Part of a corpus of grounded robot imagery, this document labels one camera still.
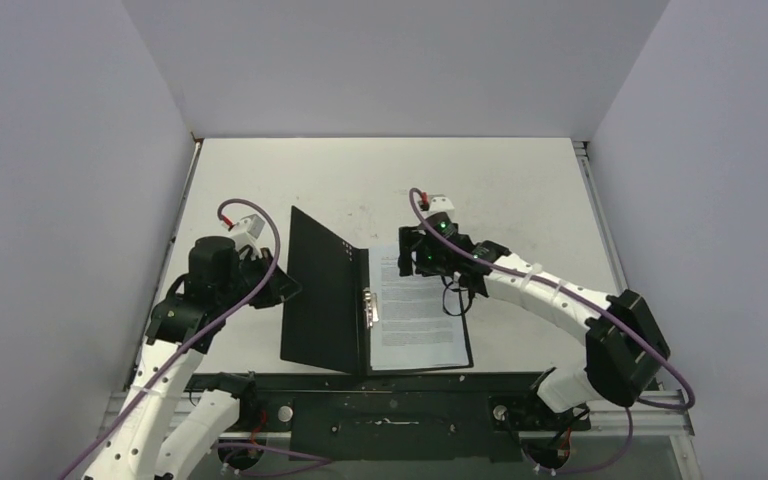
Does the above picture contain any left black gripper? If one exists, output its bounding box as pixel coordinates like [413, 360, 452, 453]
[219, 247, 302, 311]

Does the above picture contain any cream and black file folder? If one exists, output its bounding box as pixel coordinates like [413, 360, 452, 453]
[280, 207, 474, 376]

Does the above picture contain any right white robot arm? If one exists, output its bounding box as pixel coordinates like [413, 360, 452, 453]
[398, 212, 669, 429]

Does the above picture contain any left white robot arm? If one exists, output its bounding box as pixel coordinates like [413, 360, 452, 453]
[82, 234, 300, 479]

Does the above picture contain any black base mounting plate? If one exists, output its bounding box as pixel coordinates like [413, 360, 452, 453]
[185, 372, 597, 463]

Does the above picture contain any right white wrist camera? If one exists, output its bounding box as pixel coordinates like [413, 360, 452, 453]
[419, 194, 455, 217]

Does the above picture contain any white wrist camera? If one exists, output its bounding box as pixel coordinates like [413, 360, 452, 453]
[419, 194, 455, 217]
[228, 214, 266, 250]

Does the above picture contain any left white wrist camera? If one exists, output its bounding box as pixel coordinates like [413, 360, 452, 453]
[228, 214, 266, 250]

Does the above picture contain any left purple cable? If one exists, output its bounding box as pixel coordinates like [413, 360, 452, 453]
[57, 198, 332, 480]

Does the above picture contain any purple cable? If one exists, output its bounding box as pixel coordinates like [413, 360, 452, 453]
[409, 188, 697, 476]
[57, 198, 332, 480]

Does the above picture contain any aluminium frame rail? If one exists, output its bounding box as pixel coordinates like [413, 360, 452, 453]
[89, 390, 703, 480]

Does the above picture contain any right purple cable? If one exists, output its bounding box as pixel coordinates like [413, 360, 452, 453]
[409, 188, 697, 476]

